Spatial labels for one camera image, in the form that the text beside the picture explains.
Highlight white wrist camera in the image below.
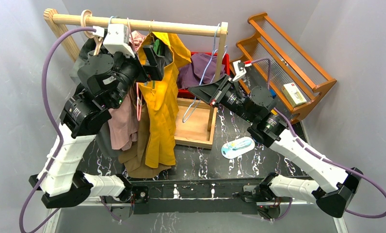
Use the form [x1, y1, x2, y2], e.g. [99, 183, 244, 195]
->
[93, 23, 135, 58]
[232, 60, 252, 83]

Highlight green plastic hanger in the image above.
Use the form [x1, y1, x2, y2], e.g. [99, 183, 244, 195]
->
[152, 39, 165, 89]

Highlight orange wooden shoe rack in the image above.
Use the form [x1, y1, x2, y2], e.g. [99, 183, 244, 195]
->
[236, 13, 337, 123]

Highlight wooden clothes rack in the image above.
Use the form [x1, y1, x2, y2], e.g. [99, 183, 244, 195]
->
[43, 8, 228, 149]

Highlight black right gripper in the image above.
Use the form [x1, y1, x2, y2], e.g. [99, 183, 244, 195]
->
[188, 74, 256, 123]

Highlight small white box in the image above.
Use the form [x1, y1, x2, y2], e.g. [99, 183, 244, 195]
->
[281, 83, 307, 108]

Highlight light blue wire hanger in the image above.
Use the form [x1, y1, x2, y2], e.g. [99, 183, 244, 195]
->
[182, 23, 228, 123]

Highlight yellow pleated skirt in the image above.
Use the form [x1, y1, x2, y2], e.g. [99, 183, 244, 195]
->
[138, 32, 191, 168]

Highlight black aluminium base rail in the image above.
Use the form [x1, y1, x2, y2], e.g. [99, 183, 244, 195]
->
[45, 177, 348, 233]

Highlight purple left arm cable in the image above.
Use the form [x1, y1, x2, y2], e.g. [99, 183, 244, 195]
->
[18, 27, 97, 233]

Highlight white blister pack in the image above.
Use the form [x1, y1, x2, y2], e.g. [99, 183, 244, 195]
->
[221, 136, 255, 160]

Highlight pink wire hanger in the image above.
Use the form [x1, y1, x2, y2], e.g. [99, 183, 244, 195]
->
[127, 17, 143, 121]

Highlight wooden clothes hanger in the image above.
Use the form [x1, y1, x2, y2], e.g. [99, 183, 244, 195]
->
[80, 9, 104, 56]

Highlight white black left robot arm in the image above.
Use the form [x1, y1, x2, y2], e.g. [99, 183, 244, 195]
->
[29, 45, 164, 209]

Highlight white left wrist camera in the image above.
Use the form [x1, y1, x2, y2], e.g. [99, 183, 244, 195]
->
[93, 23, 135, 58]

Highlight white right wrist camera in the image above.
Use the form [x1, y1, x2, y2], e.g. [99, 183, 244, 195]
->
[232, 60, 252, 83]

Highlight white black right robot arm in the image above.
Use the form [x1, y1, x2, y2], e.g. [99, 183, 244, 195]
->
[188, 76, 361, 218]

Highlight red plastic bin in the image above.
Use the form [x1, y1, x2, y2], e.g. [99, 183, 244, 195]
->
[177, 52, 231, 99]

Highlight grey garment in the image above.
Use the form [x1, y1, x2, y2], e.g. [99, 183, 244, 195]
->
[70, 39, 121, 159]

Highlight pink garment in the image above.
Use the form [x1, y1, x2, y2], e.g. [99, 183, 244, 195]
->
[108, 31, 147, 152]

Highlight purple skirt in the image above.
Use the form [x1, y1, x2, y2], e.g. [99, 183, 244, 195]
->
[177, 52, 227, 90]

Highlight brown garment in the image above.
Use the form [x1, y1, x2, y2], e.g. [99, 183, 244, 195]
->
[118, 105, 171, 179]

